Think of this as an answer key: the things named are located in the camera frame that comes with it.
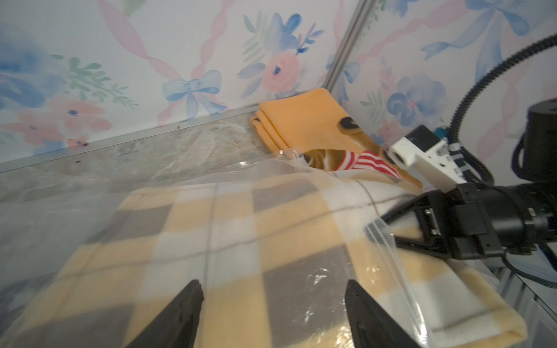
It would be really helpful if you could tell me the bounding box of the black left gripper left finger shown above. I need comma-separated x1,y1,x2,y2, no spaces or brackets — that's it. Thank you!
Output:
126,279,204,348

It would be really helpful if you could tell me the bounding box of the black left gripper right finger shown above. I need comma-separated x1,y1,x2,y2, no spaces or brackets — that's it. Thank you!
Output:
345,279,419,348

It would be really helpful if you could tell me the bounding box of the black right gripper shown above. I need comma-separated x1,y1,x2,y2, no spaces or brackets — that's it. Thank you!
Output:
381,184,556,260

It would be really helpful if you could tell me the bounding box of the clear plastic vacuum bag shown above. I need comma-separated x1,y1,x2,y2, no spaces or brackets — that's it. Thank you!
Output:
1,158,429,347

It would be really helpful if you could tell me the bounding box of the yellow grey checked blanket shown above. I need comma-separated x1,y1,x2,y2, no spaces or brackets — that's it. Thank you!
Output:
1,171,527,347

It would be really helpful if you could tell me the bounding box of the orange cartoon print blanket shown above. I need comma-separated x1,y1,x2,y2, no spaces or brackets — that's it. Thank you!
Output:
250,88,423,190

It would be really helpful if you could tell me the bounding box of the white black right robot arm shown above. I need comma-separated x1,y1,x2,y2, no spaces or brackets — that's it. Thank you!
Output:
382,99,556,260

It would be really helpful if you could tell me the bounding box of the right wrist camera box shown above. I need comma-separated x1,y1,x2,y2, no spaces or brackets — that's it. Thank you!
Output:
388,125,466,192

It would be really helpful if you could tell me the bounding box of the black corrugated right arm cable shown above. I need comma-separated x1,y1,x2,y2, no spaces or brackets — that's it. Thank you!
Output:
447,33,557,186

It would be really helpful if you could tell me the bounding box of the right rear aluminium corner post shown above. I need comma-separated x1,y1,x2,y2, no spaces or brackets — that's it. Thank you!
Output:
323,0,376,92

